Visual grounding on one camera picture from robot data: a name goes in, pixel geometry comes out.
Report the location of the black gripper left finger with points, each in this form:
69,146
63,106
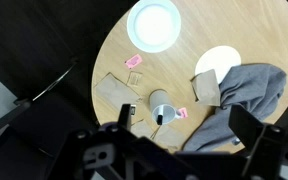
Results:
125,116

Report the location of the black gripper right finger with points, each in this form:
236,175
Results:
247,128

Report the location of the white marker pen black cap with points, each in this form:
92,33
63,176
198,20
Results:
159,119

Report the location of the brown paper napkin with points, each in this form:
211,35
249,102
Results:
115,92

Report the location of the white mug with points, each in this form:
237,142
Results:
160,104

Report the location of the small cardboard square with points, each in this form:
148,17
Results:
134,79

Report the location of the grey cloth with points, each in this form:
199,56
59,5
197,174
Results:
257,88

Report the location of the pink sticky note near mug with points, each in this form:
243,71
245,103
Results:
183,112

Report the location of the white flat plate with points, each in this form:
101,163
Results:
220,59

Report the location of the white deep plate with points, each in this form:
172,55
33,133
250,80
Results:
153,25

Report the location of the black office chair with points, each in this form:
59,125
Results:
41,139

